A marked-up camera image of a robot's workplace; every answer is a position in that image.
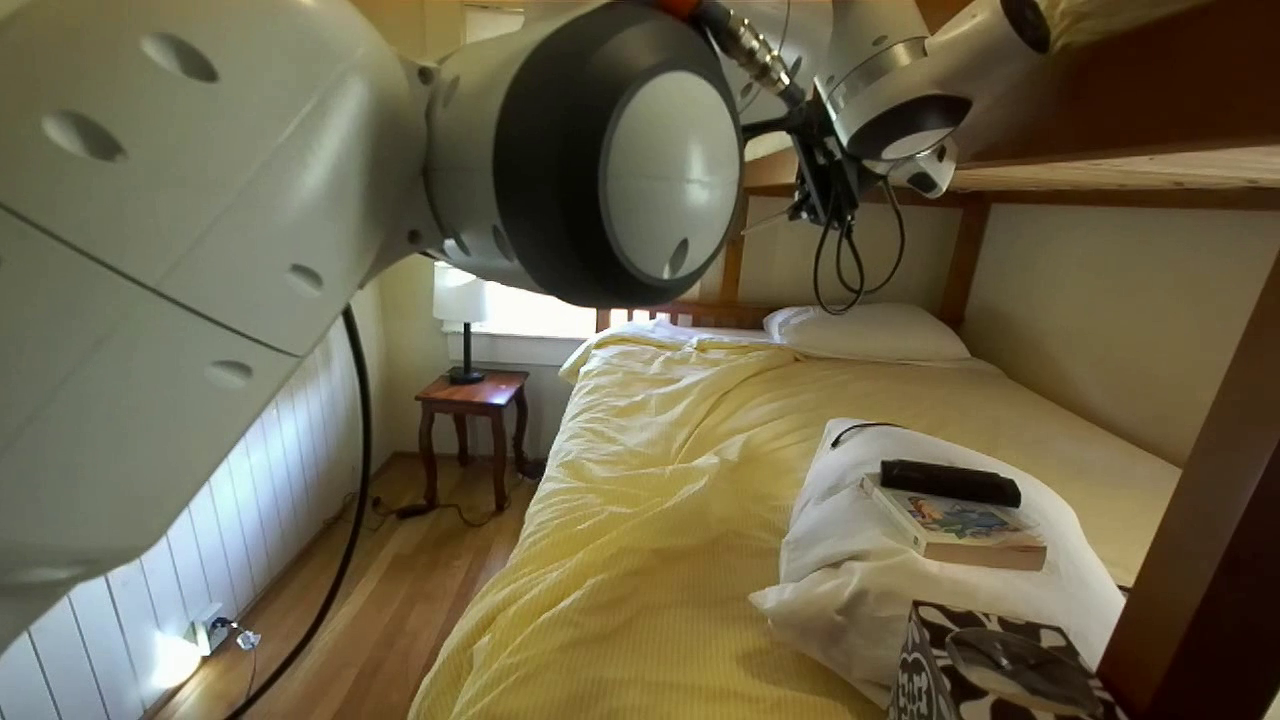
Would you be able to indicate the patterned black white fabric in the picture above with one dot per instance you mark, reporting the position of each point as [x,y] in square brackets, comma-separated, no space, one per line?
[1001,666]

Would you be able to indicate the plump white pillow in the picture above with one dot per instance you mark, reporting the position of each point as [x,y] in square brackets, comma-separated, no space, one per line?
[852,560]

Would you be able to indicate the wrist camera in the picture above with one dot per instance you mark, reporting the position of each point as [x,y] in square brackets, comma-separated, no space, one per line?
[920,168]

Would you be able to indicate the white shade table lamp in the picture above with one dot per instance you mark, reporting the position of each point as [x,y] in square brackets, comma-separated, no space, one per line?
[460,312]

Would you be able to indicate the flat white pillow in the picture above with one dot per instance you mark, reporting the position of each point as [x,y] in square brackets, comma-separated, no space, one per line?
[880,332]

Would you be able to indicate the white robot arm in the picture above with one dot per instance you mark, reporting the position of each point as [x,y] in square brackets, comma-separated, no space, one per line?
[203,266]

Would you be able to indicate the white bed sheet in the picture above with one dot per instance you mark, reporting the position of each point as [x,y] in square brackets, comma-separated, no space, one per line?
[665,332]

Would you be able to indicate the small wooden nightstand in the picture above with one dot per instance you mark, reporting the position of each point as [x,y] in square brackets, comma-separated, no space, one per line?
[469,396]

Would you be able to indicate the black remote control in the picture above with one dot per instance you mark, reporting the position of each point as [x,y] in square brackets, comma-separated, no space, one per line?
[950,482]

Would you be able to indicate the wall power outlet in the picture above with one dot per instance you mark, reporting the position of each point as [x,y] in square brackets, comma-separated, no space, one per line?
[223,630]

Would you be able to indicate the wooden bunk bed frame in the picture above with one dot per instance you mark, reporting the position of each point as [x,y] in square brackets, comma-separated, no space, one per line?
[1200,533]

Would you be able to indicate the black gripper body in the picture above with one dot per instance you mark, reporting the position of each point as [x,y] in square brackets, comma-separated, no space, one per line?
[824,173]

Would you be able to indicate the paperback book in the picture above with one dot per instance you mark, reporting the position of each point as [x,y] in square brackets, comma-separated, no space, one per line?
[966,533]

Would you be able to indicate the pale yellow blanket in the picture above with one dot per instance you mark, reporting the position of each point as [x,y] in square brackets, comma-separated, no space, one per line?
[643,533]

